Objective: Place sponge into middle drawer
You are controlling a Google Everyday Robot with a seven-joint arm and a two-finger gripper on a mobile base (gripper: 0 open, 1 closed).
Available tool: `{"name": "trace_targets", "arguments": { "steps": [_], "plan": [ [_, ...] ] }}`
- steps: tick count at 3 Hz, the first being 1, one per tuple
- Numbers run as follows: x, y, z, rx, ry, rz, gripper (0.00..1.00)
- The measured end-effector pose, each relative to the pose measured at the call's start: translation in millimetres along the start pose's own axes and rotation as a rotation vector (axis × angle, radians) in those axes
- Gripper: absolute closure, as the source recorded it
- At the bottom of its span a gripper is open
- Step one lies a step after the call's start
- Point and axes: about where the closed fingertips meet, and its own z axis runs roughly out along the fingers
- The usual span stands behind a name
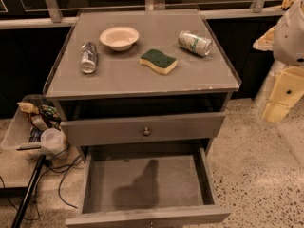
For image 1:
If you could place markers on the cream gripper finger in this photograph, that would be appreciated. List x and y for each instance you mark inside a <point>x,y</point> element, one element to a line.
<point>265,42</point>
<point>287,91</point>

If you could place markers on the green and yellow sponge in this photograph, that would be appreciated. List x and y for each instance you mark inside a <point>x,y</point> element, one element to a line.
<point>158,61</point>

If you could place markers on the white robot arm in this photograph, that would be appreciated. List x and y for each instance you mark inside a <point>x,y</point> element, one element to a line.
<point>286,41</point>

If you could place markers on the closed upper grey drawer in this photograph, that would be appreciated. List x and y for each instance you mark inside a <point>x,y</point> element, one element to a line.
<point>130,130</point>

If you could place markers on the grey drawer cabinet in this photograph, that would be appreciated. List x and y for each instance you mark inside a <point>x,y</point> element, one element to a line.
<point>121,87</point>

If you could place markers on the round metal drawer knob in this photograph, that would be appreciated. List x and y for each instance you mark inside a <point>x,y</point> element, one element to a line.
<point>146,132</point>

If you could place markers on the open middle grey drawer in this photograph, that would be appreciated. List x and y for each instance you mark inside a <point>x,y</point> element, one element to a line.
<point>147,190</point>

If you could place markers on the white bowl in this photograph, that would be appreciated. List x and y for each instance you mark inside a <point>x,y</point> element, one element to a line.
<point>119,38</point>

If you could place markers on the clear plastic bottle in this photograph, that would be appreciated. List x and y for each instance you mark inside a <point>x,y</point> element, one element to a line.
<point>89,57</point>

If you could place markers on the colourful snack bag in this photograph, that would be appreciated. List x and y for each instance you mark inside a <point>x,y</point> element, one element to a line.
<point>50,112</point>

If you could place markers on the clear plastic cup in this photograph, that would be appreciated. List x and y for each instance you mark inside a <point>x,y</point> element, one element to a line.
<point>53,140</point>

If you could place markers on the clear plastic bin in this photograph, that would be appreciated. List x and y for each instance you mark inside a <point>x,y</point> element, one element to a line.
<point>22,151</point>

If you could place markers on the black pole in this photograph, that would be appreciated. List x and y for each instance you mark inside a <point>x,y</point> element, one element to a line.
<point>29,190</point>

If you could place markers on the white support post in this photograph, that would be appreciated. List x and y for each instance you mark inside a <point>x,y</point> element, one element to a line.
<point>267,86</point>

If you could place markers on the metal railing frame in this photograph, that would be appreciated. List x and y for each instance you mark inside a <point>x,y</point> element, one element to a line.
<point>32,14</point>

